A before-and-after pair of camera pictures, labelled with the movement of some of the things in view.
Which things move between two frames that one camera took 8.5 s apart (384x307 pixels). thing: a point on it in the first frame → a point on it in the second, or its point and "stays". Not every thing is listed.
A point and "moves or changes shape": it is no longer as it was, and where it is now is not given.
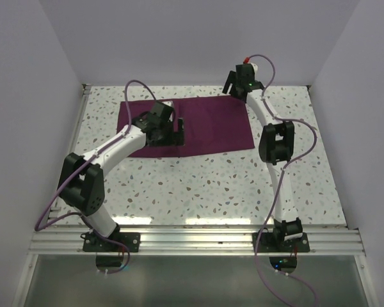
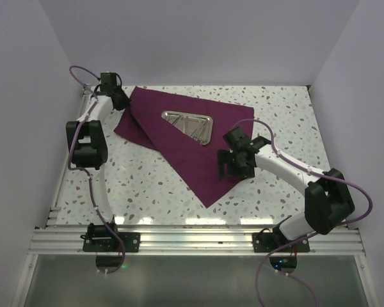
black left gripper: x=175 y=138 → x=125 y=102
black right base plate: x=282 y=240 stays
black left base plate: x=114 y=243 stays
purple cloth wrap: x=209 y=124 moves or changes shape
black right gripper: x=232 y=79 → x=224 y=157
